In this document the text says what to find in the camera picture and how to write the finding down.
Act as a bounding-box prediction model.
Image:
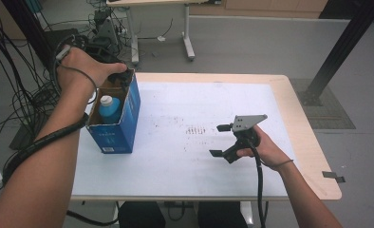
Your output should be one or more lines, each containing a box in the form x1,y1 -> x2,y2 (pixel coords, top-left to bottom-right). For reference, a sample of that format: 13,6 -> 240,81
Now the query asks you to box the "black floor plate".
9,122 -> 41,150

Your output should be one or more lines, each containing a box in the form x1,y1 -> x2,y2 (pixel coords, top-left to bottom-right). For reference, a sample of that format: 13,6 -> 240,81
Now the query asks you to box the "person's left leg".
118,200 -> 166,228

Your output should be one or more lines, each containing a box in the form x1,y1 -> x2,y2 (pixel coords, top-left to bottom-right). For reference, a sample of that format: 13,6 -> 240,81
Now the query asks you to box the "black cloth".
197,200 -> 249,228

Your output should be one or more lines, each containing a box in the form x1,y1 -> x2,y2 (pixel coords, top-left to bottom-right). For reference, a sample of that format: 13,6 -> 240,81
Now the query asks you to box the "thin black right wrist cord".
260,159 -> 294,169

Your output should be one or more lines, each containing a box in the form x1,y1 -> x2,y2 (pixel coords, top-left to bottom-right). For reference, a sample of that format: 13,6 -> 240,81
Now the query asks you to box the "black equipment case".
44,28 -> 82,48

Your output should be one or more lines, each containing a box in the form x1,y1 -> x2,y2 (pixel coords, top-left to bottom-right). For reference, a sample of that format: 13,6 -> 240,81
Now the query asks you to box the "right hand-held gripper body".
232,113 -> 269,150

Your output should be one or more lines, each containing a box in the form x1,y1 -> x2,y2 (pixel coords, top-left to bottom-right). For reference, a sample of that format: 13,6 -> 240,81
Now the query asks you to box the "person's left hand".
56,47 -> 128,97

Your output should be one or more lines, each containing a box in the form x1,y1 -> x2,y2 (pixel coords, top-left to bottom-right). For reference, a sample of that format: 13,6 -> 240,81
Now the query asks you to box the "thin black wrist cord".
53,61 -> 98,105
260,159 -> 294,169

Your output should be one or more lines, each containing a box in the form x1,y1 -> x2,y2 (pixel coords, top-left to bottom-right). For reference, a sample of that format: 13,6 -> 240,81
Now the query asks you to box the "grey tape strip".
322,170 -> 346,184

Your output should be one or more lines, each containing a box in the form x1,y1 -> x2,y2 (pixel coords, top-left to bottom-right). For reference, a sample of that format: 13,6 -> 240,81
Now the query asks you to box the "right gripper thick black cable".
248,139 -> 268,228

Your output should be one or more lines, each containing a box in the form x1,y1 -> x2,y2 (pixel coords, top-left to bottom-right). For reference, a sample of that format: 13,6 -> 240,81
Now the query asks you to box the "tangle of black floor cables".
0,0 -> 96,203

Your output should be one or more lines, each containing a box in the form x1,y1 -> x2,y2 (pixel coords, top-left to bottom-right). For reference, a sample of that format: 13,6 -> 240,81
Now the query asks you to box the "white-legged desk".
105,0 -> 222,66

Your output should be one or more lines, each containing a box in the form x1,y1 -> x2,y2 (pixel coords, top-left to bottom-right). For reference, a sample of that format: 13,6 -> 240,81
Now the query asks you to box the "blue cardboard box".
85,69 -> 141,155

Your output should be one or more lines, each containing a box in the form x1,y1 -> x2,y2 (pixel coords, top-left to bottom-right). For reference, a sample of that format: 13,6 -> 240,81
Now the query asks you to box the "thin black left wrist cord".
53,61 -> 98,105

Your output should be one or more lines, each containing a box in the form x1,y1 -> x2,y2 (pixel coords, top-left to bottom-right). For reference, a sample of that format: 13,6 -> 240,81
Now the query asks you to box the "black metal post with base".
298,0 -> 374,107

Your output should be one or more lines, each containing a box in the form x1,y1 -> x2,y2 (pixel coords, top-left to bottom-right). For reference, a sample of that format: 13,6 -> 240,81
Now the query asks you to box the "black computer tower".
93,9 -> 122,29

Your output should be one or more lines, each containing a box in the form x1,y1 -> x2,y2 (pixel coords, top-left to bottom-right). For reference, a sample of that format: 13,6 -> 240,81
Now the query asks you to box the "blue bottle with white cap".
98,94 -> 123,125

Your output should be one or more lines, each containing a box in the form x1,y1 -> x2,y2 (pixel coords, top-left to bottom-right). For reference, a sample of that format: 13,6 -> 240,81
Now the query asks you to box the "person's right hand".
236,125 -> 293,173

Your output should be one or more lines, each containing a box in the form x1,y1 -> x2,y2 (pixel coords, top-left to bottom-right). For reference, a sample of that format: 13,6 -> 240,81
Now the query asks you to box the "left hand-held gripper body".
85,18 -> 123,65

